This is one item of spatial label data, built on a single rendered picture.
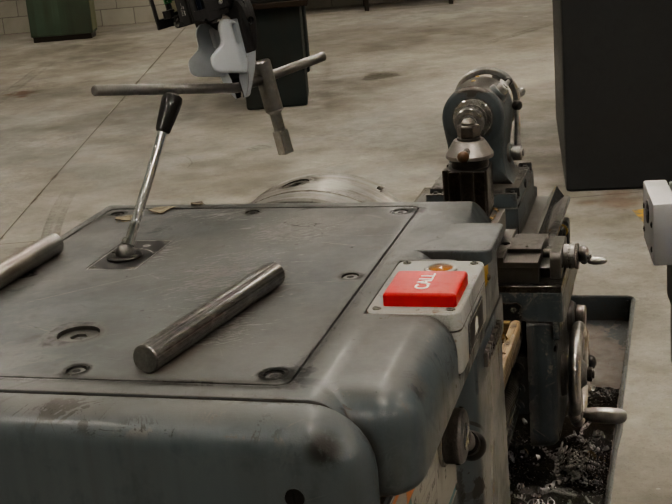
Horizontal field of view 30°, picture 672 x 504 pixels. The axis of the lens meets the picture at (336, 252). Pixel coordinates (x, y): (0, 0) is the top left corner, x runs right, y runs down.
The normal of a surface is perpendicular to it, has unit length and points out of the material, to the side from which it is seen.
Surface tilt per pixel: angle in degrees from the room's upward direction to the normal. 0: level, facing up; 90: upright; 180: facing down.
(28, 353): 0
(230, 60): 81
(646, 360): 1
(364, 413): 58
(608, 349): 0
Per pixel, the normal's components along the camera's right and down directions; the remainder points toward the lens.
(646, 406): -0.08, -0.95
